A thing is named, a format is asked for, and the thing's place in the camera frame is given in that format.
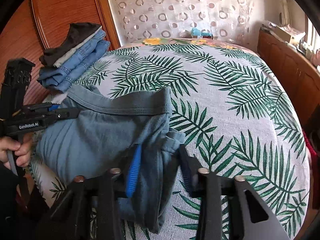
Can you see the blue item at headboard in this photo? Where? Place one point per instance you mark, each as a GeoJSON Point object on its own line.
{"type": "Point", "coordinates": [196, 33]}

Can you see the window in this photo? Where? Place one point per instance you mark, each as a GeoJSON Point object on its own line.
{"type": "Point", "coordinates": [311, 36]}

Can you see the cardboard box on cabinet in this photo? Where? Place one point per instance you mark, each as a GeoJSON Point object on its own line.
{"type": "Point", "coordinates": [289, 34]}

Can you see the circle patterned curtain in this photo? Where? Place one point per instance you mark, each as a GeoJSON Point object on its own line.
{"type": "Point", "coordinates": [227, 20]}

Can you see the black folded garment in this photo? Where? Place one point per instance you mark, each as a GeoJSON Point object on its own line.
{"type": "Point", "coordinates": [76, 34]}

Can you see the left hand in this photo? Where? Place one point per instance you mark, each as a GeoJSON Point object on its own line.
{"type": "Point", "coordinates": [22, 150]}

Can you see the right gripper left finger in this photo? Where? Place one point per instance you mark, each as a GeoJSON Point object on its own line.
{"type": "Point", "coordinates": [70, 215]}

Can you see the blue folded jeans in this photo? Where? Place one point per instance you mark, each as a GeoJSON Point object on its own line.
{"type": "Point", "coordinates": [61, 78]}

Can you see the grey-blue shorts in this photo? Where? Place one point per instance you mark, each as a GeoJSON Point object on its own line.
{"type": "Point", "coordinates": [108, 130]}

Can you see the floral blanket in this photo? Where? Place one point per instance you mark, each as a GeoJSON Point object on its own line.
{"type": "Point", "coordinates": [187, 41]}

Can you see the grey folded garment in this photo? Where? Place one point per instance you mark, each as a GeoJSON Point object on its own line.
{"type": "Point", "coordinates": [69, 53]}

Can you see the wooden wardrobe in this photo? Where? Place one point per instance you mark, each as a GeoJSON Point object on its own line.
{"type": "Point", "coordinates": [37, 25]}

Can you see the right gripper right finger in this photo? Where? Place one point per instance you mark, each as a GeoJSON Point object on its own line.
{"type": "Point", "coordinates": [229, 206]}

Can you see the wooden side cabinet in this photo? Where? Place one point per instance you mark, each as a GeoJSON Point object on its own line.
{"type": "Point", "coordinates": [297, 76]}

